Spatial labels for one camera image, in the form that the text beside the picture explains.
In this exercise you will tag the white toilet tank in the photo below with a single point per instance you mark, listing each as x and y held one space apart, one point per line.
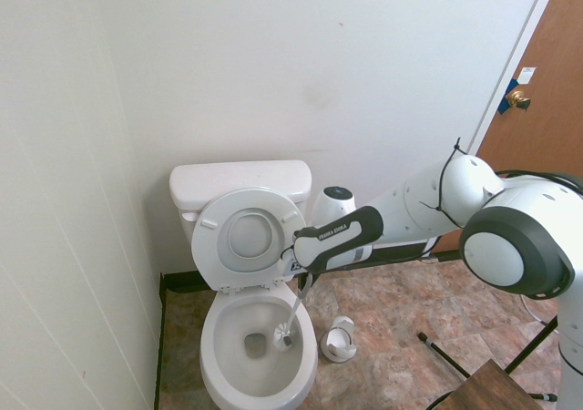
187 228

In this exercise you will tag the blue tape strip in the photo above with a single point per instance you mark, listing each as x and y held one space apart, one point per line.
504 105

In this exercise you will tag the brown wooden door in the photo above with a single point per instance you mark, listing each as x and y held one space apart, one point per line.
546 132

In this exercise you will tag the white toilet bowl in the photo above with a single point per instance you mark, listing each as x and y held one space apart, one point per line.
214 369

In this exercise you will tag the white door frame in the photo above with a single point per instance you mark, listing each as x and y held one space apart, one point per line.
525 41

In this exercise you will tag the black camera tripod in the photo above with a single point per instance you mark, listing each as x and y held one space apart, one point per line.
444 353

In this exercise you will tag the white paper label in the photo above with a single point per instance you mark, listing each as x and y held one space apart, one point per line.
527 75

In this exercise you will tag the white toilet brush holder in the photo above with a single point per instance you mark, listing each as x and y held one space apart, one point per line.
337 341

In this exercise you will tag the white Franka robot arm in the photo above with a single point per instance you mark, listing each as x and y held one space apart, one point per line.
501 228

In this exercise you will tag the thin black stand leg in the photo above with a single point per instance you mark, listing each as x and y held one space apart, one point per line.
533 344

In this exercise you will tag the white toilet brush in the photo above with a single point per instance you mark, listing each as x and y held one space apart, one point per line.
283 335

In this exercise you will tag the white toilet tank lid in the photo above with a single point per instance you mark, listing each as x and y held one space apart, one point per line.
237 177

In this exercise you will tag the white flush lever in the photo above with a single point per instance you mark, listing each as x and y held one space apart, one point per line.
189 216

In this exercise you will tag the dark wooden table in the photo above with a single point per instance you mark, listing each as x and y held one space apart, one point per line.
492 387

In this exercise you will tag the brass door knob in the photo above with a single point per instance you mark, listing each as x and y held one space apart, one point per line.
517 98

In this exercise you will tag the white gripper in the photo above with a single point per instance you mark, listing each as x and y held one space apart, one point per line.
339 259

